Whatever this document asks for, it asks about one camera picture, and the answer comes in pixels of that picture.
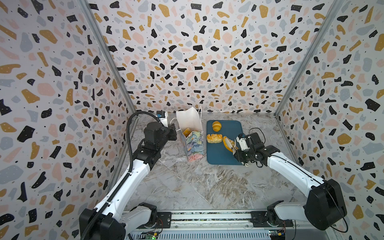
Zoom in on glossy orange oval bread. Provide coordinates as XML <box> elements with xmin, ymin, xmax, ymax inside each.
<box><xmin>183</xmin><ymin>128</ymin><xmax>192</xmax><ymax>138</ymax></box>

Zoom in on striped croissant bread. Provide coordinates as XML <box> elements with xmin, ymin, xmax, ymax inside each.
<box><xmin>223</xmin><ymin>136</ymin><xmax>238</xmax><ymax>153</ymax></box>

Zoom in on metal tongs cream tips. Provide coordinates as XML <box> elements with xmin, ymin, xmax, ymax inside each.
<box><xmin>223</xmin><ymin>137</ymin><xmax>249</xmax><ymax>167</ymax></box>

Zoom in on floral paper bag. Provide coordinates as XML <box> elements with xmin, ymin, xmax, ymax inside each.
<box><xmin>170</xmin><ymin>107</ymin><xmax>204</xmax><ymax>162</ymax></box>

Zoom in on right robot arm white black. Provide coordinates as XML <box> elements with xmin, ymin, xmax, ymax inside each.
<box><xmin>225</xmin><ymin>133</ymin><xmax>347</xmax><ymax>231</ymax></box>

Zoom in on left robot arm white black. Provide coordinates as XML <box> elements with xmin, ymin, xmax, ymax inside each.
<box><xmin>79</xmin><ymin>122</ymin><xmax>177</xmax><ymax>240</ymax></box>

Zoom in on twisted glazed pastry bread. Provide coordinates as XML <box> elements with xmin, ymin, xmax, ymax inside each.
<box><xmin>207</xmin><ymin>134</ymin><xmax>223</xmax><ymax>144</ymax></box>

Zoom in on teal rectangular tray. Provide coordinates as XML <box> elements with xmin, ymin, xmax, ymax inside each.
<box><xmin>205</xmin><ymin>120</ymin><xmax>243</xmax><ymax>166</ymax></box>

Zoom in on small striped bun top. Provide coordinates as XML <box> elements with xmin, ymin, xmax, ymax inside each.
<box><xmin>212</xmin><ymin>121</ymin><xmax>222</xmax><ymax>132</ymax></box>

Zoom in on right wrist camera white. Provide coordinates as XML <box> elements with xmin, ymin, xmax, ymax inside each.
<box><xmin>236</xmin><ymin>134</ymin><xmax>250</xmax><ymax>151</ymax></box>

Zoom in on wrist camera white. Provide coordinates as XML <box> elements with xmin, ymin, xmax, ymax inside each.
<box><xmin>236</xmin><ymin>134</ymin><xmax>250</xmax><ymax>151</ymax></box>
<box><xmin>156</xmin><ymin>110</ymin><xmax>168</xmax><ymax>127</ymax></box>

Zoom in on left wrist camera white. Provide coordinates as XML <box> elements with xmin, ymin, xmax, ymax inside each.
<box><xmin>156</xmin><ymin>110</ymin><xmax>168</xmax><ymax>127</ymax></box>

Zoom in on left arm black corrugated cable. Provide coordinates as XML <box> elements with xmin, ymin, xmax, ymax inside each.
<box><xmin>80</xmin><ymin>110</ymin><xmax>161</xmax><ymax>240</ymax></box>

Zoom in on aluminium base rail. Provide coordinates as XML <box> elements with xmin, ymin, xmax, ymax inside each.
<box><xmin>80</xmin><ymin>209</ymin><xmax>331</xmax><ymax>240</ymax></box>

